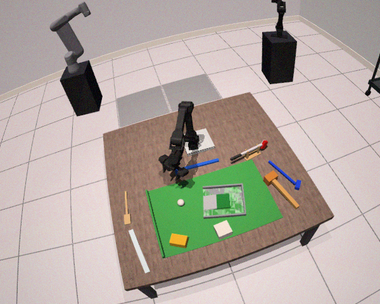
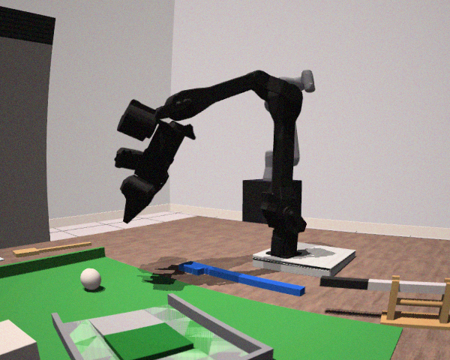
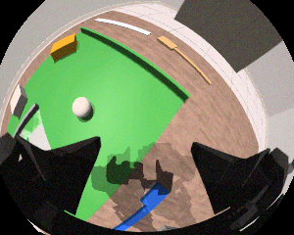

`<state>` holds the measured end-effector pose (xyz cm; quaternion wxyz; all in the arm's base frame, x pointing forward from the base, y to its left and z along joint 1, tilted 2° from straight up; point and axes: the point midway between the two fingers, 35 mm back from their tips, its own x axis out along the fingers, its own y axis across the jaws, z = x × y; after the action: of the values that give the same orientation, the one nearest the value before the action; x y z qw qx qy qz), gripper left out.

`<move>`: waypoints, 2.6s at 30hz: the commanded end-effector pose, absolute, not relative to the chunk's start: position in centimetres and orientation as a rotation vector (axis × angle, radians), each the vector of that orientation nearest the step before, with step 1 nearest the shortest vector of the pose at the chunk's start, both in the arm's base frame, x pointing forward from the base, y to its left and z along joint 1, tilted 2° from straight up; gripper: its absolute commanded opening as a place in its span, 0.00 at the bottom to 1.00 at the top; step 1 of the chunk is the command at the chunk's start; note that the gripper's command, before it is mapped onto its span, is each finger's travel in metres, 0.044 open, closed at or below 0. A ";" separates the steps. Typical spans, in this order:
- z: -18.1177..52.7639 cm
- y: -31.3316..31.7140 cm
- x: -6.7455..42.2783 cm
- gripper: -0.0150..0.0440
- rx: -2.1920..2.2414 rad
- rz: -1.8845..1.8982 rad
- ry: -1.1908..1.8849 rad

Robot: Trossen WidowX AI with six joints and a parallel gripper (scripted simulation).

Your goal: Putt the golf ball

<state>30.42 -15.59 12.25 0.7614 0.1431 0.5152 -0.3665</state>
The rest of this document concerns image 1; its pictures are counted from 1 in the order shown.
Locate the green flat mat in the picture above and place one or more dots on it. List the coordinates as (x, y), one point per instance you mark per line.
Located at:
(187, 220)

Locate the orange rectangular block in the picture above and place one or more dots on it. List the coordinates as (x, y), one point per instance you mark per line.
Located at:
(178, 240)

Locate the orange mallet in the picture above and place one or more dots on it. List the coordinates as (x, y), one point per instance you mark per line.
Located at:
(271, 178)

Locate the white flat bar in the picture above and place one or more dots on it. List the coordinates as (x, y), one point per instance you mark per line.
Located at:
(139, 252)

